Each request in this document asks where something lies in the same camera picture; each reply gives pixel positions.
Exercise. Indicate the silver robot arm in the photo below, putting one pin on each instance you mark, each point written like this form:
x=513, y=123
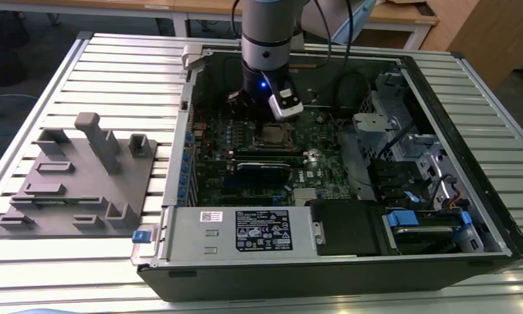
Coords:
x=268, y=32

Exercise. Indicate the black graphics card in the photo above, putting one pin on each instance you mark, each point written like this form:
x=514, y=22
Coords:
x=264, y=176

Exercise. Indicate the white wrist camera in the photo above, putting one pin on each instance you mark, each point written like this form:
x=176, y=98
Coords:
x=286, y=104

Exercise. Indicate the silver square CPU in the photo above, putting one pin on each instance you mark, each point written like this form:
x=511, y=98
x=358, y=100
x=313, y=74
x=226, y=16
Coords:
x=273, y=133

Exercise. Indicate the green RAM stick on rack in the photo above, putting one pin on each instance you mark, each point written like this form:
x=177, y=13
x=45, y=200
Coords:
x=48, y=203

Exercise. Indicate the black drive bay block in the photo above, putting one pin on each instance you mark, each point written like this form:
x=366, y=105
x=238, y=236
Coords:
x=391, y=176

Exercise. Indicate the silver metal drive cage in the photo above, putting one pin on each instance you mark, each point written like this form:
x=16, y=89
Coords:
x=370, y=122

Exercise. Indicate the wooden desk white frame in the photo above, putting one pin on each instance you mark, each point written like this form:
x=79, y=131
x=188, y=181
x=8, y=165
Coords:
x=411, y=19

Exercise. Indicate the blue plastic clip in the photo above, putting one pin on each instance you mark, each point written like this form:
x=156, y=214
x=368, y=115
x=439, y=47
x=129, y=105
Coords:
x=465, y=218

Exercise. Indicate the black PC case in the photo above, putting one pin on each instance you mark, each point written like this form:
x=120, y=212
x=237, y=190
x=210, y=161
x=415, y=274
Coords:
x=288, y=281

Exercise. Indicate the green motherboard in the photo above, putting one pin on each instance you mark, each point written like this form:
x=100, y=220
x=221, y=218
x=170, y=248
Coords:
x=326, y=163

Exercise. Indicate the black plastic shroud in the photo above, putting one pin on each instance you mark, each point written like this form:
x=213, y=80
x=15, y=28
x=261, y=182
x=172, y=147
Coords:
x=344, y=229

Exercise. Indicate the wooden cabinet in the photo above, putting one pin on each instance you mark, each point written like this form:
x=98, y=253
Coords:
x=483, y=32

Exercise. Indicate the hard disk in blue carrier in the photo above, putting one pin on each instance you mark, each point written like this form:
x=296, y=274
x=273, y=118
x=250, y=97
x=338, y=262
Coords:
x=401, y=218

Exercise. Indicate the blue case latch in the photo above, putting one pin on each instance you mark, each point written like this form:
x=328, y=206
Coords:
x=140, y=237

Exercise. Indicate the silver power supply with label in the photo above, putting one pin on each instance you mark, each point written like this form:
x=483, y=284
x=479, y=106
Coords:
x=192, y=245

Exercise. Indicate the small silver heatsink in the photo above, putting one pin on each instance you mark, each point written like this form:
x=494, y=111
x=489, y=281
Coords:
x=306, y=193

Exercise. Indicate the grey parts rack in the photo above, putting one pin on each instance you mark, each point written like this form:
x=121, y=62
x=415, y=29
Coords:
x=90, y=183

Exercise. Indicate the pale blue teach pendant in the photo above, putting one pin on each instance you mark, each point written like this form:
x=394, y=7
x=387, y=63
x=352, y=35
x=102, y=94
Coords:
x=362, y=16

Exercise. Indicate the black office chair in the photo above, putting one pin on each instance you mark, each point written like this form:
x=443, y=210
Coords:
x=4, y=49

